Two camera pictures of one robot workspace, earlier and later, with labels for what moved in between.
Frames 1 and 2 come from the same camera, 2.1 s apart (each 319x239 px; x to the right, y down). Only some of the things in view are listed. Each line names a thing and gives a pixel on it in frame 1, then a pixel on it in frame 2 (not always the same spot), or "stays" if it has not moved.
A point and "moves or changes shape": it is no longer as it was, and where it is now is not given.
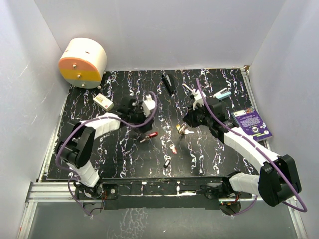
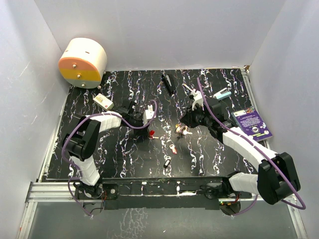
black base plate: x=187 y=192 stays
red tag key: x=174 y=149 stays
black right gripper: x=190 y=117 stays
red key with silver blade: x=151 y=135 moves or changes shape
